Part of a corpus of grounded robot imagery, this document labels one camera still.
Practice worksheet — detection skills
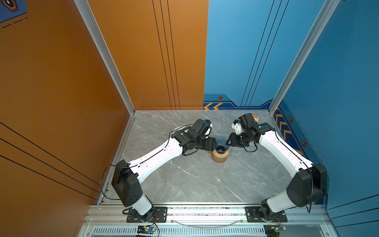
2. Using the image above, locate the aluminium corner post left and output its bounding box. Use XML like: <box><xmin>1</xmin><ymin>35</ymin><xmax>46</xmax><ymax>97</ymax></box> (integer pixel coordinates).
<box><xmin>74</xmin><ymin>0</ymin><xmax>135</xmax><ymax>116</ymax></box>

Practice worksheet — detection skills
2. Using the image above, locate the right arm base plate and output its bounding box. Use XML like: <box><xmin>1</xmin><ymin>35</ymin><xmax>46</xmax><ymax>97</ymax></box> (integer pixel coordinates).
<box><xmin>245</xmin><ymin>206</ymin><xmax>288</xmax><ymax>223</ymax></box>

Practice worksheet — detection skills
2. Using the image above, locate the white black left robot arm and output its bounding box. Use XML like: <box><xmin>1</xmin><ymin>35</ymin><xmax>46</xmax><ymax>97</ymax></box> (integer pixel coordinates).
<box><xmin>111</xmin><ymin>119</ymin><xmax>217</xmax><ymax>221</ymax></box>

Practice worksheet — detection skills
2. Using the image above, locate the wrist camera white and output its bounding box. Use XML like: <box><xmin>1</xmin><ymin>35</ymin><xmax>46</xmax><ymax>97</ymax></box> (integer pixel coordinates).
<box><xmin>232</xmin><ymin>119</ymin><xmax>243</xmax><ymax>135</ymax></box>
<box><xmin>204</xmin><ymin>119</ymin><xmax>212</xmax><ymax>136</ymax></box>

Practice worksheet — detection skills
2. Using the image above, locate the blue glass ribbed dripper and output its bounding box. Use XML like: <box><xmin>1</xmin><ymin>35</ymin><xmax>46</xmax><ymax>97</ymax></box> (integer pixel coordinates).
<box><xmin>216</xmin><ymin>138</ymin><xmax>230</xmax><ymax>149</ymax></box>

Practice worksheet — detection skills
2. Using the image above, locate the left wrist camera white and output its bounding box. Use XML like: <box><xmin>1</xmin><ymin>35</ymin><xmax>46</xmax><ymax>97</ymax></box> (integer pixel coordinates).
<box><xmin>204</xmin><ymin>119</ymin><xmax>212</xmax><ymax>136</ymax></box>

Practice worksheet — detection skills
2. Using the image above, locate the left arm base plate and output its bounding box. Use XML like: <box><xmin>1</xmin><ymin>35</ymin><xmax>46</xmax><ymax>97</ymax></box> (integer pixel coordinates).
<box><xmin>126</xmin><ymin>206</ymin><xmax>168</xmax><ymax>223</ymax></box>

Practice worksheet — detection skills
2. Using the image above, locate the green circuit board left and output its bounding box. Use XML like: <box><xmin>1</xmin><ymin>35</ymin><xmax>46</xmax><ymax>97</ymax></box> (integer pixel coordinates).
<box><xmin>136</xmin><ymin>225</ymin><xmax>157</xmax><ymax>237</ymax></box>

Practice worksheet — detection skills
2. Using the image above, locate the green circuit board right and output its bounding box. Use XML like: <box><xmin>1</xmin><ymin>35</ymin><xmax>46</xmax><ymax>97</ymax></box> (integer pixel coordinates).
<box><xmin>264</xmin><ymin>225</ymin><xmax>287</xmax><ymax>237</ymax></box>

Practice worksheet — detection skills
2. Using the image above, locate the aluminium corner post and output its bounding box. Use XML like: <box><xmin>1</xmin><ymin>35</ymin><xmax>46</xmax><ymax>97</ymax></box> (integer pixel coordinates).
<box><xmin>268</xmin><ymin>0</ymin><xmax>340</xmax><ymax>115</ymax></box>
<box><xmin>74</xmin><ymin>0</ymin><xmax>135</xmax><ymax>116</ymax></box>

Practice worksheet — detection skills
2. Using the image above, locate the orange glass pitcher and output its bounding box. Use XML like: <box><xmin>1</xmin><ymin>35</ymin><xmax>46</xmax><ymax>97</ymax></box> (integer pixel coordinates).
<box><xmin>209</xmin><ymin>152</ymin><xmax>228</xmax><ymax>163</ymax></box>

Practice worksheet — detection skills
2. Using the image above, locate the aluminium corner post right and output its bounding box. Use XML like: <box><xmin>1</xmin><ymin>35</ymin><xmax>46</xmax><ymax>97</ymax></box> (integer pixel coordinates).
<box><xmin>268</xmin><ymin>0</ymin><xmax>340</xmax><ymax>115</ymax></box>

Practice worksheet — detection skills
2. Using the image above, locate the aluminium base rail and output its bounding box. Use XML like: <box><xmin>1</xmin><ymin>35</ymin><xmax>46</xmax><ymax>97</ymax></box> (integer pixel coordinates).
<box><xmin>79</xmin><ymin>202</ymin><xmax>338</xmax><ymax>237</ymax></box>

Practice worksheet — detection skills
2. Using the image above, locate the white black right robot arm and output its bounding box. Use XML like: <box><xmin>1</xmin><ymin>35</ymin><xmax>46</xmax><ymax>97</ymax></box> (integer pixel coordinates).
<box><xmin>227</xmin><ymin>113</ymin><xmax>328</xmax><ymax>222</ymax></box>

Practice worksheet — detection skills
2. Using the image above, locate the green circuit board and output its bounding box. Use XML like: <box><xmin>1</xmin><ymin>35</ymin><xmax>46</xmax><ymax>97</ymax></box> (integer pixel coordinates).
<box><xmin>136</xmin><ymin>225</ymin><xmax>157</xmax><ymax>237</ymax></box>
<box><xmin>264</xmin><ymin>225</ymin><xmax>287</xmax><ymax>237</ymax></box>

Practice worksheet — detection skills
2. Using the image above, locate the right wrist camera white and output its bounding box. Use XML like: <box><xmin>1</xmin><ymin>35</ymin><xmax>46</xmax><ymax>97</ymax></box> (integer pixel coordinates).
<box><xmin>232</xmin><ymin>119</ymin><xmax>243</xmax><ymax>135</ymax></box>

